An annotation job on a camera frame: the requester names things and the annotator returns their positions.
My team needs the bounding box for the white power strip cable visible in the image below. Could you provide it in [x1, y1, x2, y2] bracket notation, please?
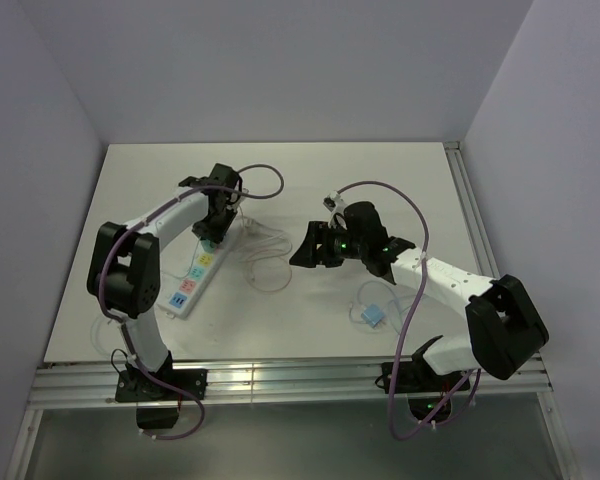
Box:
[234, 214, 294, 266]

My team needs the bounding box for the white power strip plug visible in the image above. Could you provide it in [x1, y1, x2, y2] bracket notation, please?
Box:
[242, 218, 264, 236]

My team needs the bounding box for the aluminium front rail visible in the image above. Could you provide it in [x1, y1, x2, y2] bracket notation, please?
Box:
[29, 352, 551, 411]

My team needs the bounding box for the white multicolour power strip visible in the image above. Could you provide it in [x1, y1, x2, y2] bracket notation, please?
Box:
[156, 227, 239, 319]

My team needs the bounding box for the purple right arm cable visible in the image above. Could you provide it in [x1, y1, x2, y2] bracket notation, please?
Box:
[337, 180, 481, 441]

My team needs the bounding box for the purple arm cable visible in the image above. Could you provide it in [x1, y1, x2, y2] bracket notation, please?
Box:
[97, 163, 285, 441]
[337, 180, 481, 441]

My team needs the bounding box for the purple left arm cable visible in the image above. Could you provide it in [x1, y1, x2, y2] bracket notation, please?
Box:
[97, 163, 285, 441]

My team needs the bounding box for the aluminium side rail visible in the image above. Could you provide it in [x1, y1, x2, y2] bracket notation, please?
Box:
[443, 142, 501, 279]

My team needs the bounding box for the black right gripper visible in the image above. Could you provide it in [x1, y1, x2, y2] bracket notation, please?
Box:
[289, 221, 367, 268]

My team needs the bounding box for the blue charger cable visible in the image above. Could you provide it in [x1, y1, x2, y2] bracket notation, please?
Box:
[347, 280, 426, 337]

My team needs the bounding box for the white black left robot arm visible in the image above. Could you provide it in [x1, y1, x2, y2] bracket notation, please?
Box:
[87, 164, 243, 399]

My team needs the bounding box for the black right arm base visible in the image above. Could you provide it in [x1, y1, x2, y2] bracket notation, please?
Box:
[374, 361, 464, 423]

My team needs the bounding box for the pink charger cable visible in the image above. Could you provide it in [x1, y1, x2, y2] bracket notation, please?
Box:
[239, 234, 294, 295]

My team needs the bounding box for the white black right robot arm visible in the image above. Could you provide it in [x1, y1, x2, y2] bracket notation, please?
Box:
[290, 201, 549, 390]

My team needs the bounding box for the teal charger plug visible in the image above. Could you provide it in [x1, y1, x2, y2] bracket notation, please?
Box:
[200, 240, 219, 253]

